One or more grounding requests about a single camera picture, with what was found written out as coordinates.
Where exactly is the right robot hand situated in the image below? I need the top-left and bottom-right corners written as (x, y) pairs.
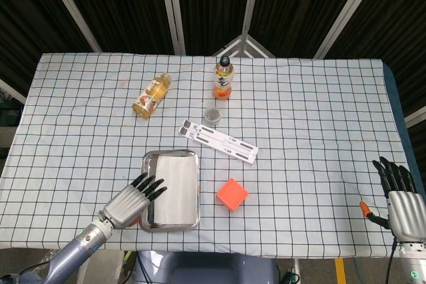
top-left (359, 156), bottom-right (426, 241)

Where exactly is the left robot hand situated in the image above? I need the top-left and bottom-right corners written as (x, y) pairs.
top-left (101, 172), bottom-right (168, 231)

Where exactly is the white cloth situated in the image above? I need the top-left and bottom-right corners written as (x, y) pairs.
top-left (152, 154), bottom-right (198, 225)

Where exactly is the metal tray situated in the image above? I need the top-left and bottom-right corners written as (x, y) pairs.
top-left (138, 149), bottom-right (201, 233)

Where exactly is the grey robot torso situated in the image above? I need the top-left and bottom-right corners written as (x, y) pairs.
top-left (134, 251), bottom-right (280, 284)

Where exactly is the orange foam cube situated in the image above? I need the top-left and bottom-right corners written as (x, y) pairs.
top-left (216, 178), bottom-right (250, 212)

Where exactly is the white folding laptop stand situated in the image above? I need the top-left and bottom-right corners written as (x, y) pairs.
top-left (178, 119), bottom-right (260, 166)

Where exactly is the yellow juice bottle lying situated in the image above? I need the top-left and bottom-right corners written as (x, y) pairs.
top-left (132, 72), bottom-right (172, 119)

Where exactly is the small clear round container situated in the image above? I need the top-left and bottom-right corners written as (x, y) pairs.
top-left (204, 106), bottom-right (221, 126)

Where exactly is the checkered blue tablecloth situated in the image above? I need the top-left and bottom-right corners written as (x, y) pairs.
top-left (0, 52), bottom-right (415, 259)

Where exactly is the upright orange soda bottle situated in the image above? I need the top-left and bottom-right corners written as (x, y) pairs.
top-left (213, 55), bottom-right (234, 101)

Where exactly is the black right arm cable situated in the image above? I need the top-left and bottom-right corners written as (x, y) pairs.
top-left (383, 234), bottom-right (398, 284)

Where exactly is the white metal frame stand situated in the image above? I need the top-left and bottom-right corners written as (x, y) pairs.
top-left (212, 35), bottom-right (276, 59)

